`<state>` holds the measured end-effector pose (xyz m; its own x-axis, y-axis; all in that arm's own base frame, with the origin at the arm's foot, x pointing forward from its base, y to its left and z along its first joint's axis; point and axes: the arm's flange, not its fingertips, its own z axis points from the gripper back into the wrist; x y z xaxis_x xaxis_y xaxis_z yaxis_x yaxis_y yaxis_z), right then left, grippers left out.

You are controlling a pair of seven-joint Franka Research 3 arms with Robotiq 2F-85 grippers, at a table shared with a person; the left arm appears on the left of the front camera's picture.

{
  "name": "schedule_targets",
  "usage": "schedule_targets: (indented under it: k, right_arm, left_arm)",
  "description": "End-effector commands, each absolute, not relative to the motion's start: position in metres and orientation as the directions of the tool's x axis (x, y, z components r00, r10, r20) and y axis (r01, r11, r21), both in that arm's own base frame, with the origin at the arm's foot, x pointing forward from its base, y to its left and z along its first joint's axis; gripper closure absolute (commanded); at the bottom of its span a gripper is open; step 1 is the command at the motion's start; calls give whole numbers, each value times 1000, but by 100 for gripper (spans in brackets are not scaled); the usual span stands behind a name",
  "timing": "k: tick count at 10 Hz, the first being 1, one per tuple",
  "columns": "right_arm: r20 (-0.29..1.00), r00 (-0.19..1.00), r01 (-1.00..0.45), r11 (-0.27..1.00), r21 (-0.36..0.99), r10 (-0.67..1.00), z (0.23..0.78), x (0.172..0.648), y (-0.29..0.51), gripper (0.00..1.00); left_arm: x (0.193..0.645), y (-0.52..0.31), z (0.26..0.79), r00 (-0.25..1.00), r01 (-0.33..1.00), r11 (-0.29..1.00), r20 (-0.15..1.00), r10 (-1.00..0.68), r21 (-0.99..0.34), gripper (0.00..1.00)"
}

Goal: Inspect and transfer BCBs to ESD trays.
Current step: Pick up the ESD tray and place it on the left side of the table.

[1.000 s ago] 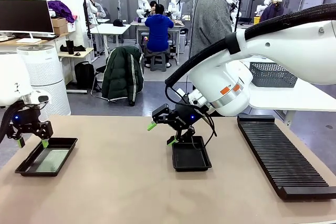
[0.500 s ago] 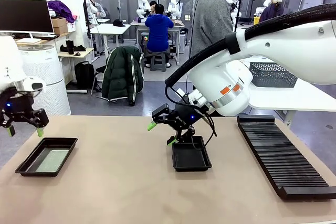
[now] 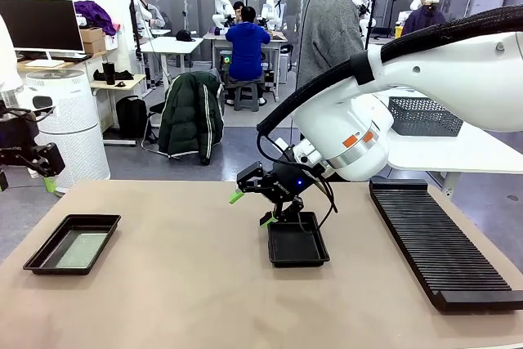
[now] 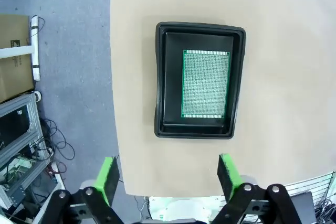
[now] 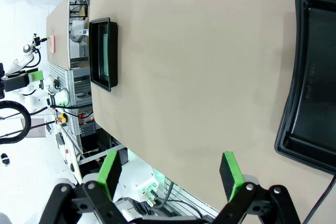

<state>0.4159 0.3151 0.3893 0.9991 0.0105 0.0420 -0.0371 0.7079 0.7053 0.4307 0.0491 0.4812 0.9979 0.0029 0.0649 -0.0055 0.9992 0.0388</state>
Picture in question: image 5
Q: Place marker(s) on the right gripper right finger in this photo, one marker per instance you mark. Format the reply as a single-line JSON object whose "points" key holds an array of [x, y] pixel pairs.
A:
{"points": [[231, 174]]}

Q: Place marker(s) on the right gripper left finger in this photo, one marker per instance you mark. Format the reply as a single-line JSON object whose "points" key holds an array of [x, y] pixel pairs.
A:
{"points": [[110, 171]]}

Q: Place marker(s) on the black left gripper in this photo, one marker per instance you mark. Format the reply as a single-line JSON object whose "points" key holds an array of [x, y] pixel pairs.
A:
{"points": [[15, 83]]}

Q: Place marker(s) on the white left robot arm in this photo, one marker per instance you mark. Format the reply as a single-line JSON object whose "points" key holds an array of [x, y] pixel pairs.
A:
{"points": [[34, 100]]}

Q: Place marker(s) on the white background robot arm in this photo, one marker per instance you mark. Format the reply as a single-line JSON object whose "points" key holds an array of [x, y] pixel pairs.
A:
{"points": [[26, 56]]}

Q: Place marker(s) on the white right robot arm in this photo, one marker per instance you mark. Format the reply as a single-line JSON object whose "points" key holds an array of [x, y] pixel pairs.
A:
{"points": [[136, 174]]}

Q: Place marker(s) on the black ESD tray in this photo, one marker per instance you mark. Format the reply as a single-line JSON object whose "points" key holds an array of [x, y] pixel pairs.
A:
{"points": [[113, 51], [315, 77]]}

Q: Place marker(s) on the pink flat item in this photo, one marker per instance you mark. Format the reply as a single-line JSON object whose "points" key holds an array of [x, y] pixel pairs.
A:
{"points": [[52, 44]]}

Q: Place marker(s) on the yellow emergency stop button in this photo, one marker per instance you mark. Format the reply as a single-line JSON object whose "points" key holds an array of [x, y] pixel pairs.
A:
{"points": [[63, 117]]}

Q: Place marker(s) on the grey floor plate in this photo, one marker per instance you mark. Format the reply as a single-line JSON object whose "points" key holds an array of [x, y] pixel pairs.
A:
{"points": [[36, 129]]}

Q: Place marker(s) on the brown background table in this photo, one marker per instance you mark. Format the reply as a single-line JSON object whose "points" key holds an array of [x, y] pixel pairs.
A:
{"points": [[60, 24]]}

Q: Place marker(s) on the black white shoe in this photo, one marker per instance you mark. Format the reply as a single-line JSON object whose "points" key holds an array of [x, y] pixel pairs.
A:
{"points": [[4, 159]]}

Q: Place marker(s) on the aluminium frame stand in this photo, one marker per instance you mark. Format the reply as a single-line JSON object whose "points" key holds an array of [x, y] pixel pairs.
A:
{"points": [[61, 77]]}

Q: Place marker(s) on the ridged aluminium base plate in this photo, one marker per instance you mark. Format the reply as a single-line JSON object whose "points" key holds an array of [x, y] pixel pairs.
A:
{"points": [[183, 193]]}

